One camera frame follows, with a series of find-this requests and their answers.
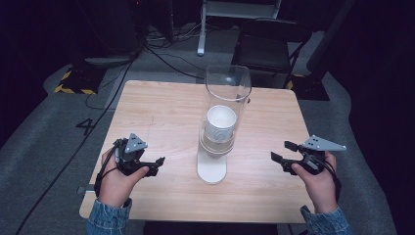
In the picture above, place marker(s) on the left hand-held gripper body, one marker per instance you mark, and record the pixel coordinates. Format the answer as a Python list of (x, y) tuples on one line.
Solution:
[(133, 143)]

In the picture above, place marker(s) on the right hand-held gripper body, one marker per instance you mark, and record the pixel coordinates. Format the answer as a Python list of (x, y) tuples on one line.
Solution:
[(318, 145)]

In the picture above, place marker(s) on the person's left hand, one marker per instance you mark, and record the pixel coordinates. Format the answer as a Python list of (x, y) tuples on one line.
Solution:
[(114, 182)]

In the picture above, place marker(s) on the person's right hand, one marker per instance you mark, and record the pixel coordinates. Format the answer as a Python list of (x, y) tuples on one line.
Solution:
[(318, 187)]

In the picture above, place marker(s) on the clear plastic cup dispenser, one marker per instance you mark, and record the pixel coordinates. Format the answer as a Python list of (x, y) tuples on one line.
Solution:
[(212, 169)]

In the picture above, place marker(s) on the white paper cup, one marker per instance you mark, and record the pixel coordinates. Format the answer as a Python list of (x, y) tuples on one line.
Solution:
[(221, 122)]

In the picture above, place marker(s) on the black folding chair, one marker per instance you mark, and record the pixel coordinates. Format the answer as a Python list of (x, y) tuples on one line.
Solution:
[(264, 49)]

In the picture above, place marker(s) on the black slanted stand pole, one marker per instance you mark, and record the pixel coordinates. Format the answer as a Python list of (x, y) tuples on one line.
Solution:
[(329, 36)]

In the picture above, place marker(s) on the black stand base plate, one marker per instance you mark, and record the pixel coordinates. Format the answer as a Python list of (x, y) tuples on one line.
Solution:
[(311, 89)]

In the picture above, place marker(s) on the metal table edge bracket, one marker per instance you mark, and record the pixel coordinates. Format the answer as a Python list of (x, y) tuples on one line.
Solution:
[(85, 188)]

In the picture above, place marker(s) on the black yellow striped base plate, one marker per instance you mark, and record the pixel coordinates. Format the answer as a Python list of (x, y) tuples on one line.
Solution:
[(81, 83)]

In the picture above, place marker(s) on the white metal desk frame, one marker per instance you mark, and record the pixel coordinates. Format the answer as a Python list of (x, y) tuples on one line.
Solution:
[(202, 36)]

